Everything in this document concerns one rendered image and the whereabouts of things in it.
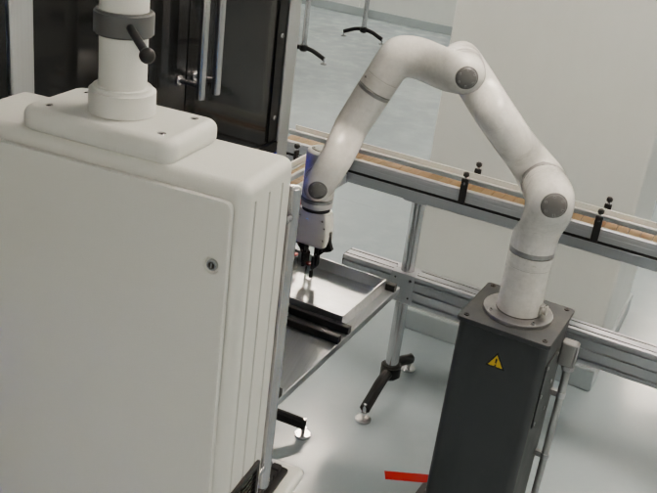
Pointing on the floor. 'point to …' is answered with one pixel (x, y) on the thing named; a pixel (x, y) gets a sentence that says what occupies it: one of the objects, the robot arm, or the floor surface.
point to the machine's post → (287, 75)
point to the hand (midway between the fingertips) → (310, 259)
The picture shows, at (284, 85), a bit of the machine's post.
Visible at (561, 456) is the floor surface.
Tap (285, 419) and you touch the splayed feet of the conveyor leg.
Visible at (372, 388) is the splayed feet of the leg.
